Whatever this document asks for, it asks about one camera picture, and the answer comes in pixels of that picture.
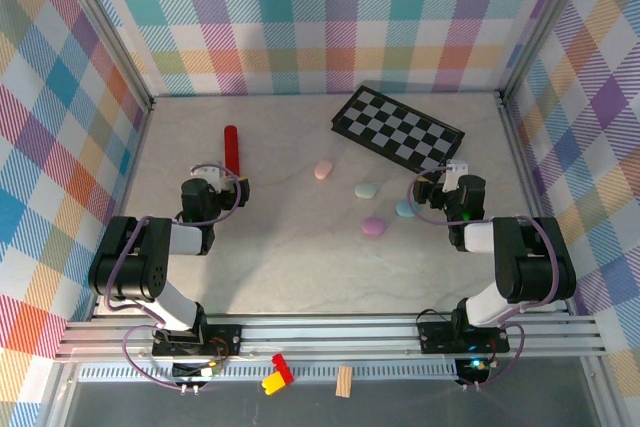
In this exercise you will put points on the aluminium side rail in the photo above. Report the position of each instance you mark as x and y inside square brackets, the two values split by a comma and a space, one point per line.
[136, 157]
[522, 157]

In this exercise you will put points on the small black electronics board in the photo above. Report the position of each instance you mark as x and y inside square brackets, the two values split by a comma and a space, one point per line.
[187, 371]
[470, 364]

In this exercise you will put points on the red toy brick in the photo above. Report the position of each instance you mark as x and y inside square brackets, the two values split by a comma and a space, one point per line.
[284, 367]

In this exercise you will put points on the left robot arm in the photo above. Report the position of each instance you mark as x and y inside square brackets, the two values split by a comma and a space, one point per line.
[185, 239]

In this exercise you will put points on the mint earbud charging case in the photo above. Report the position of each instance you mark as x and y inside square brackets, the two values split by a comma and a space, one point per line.
[366, 190]

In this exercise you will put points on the black white chessboard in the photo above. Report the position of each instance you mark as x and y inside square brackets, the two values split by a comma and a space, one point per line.
[395, 132]

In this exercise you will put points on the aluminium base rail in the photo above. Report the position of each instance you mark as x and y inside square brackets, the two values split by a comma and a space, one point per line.
[325, 334]

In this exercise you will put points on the red microphone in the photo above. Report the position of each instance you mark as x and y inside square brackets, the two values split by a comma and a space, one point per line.
[231, 147]

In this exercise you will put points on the pink earbud charging case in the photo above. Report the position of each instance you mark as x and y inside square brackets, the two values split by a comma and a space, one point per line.
[323, 170]

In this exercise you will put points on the wooden block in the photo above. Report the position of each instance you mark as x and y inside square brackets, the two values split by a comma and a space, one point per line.
[344, 382]

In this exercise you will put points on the purple earbud charging case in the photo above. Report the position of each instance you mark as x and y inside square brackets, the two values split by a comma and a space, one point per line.
[373, 227]

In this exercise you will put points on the blue earbud charging case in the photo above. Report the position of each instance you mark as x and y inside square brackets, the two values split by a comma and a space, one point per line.
[404, 209]

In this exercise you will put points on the aluminium corner post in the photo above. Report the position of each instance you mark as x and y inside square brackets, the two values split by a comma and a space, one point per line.
[112, 32]
[544, 22]

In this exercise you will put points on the yellow toy brick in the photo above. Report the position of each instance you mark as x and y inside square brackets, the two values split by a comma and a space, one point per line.
[272, 383]

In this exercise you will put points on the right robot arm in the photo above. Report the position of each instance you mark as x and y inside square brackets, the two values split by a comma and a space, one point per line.
[480, 239]

